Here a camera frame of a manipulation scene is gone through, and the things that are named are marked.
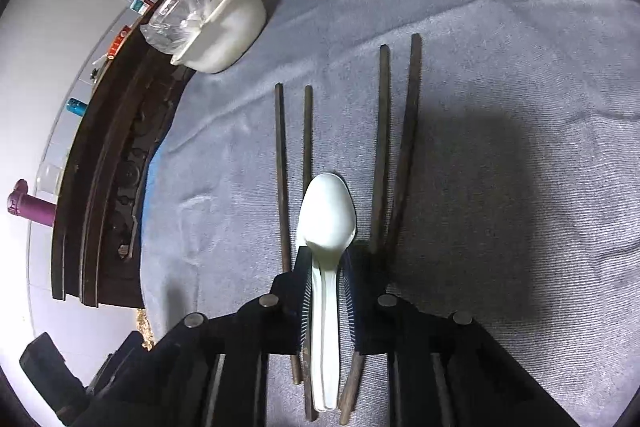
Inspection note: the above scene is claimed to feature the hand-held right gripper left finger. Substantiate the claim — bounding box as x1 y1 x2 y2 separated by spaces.
75 247 314 427

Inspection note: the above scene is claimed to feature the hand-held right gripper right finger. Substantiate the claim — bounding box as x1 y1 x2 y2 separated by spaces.
342 252 576 427

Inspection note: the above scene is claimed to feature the white plastic spoon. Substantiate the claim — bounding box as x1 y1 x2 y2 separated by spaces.
296 173 357 412

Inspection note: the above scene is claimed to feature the dark wooden chopstick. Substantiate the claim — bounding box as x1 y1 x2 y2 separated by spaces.
339 33 422 426
274 83 304 385
301 85 319 423
370 44 391 258

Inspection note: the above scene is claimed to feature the purple bottle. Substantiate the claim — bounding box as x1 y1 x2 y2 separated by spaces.
6 179 57 228

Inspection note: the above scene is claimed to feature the blue cloth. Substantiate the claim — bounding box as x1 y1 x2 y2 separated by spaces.
141 147 167 258

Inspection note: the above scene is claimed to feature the carved dark wooden bench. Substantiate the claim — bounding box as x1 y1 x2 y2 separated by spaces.
51 0 226 308

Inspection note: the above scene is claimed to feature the grey towel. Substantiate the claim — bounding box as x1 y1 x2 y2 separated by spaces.
141 0 640 427

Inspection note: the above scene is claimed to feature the white bowl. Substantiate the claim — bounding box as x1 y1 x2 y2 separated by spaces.
170 0 267 74

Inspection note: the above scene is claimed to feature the clear plastic bag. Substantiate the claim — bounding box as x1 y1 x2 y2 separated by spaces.
140 0 251 55

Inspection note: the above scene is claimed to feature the red packet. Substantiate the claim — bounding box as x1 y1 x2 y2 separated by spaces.
106 24 132 58

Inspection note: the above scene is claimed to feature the red-capped plastic bottle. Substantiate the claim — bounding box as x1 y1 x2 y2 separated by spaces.
114 0 151 15

